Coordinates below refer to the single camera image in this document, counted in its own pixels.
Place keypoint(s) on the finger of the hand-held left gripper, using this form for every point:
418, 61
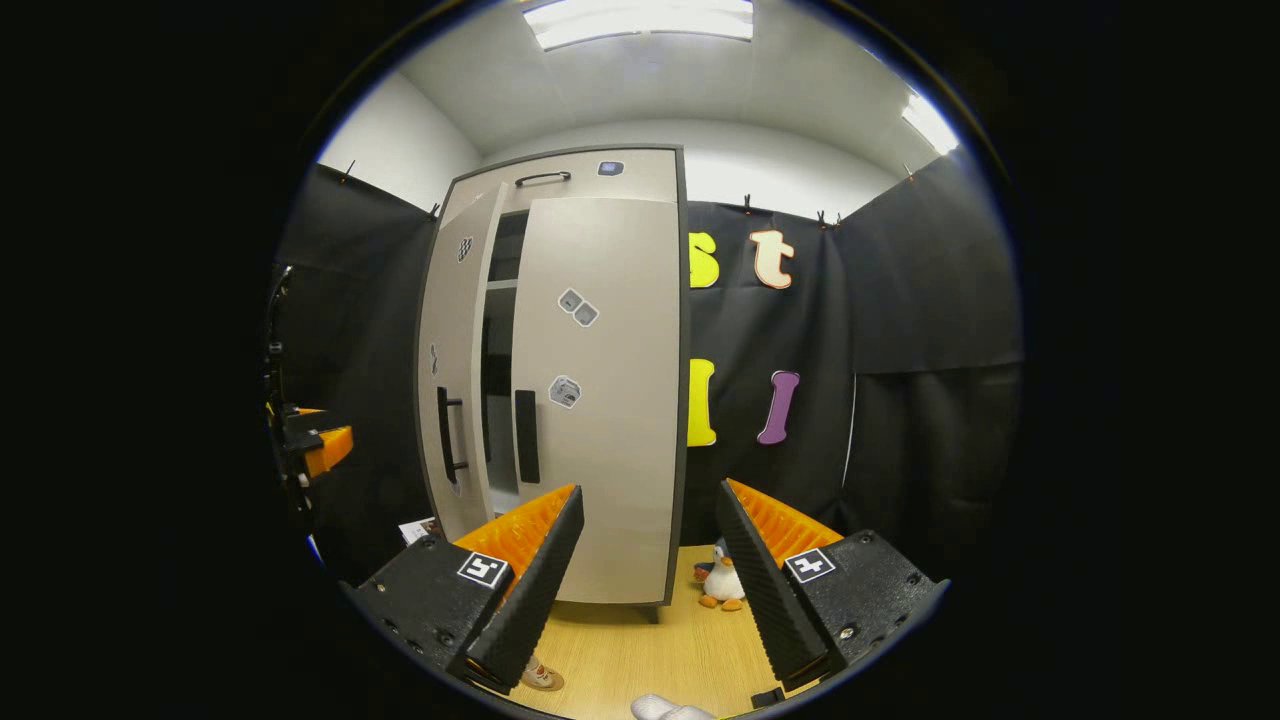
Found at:
305, 411
330, 450

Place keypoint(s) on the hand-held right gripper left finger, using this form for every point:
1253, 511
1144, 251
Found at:
535, 600

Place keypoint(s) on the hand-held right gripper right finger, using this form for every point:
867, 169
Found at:
765, 600

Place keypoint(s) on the grey cabinet door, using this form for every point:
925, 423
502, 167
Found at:
455, 330
610, 450

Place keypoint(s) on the grey cabinet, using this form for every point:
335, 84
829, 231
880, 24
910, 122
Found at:
497, 350

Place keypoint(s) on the grey cabinet drawer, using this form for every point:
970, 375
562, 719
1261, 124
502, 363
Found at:
640, 188

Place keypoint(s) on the penguin plush toy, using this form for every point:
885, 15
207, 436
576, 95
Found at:
722, 583

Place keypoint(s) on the blue edged white board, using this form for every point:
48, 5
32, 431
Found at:
313, 550

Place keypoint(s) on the white cover book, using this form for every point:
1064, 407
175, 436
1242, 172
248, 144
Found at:
420, 530

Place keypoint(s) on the black backdrop cloth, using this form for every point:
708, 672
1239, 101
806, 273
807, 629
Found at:
900, 350

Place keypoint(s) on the small ceiling light panel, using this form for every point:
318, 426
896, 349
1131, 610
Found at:
930, 122

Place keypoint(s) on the large ceiling light panel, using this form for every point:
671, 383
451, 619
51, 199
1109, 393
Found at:
640, 22

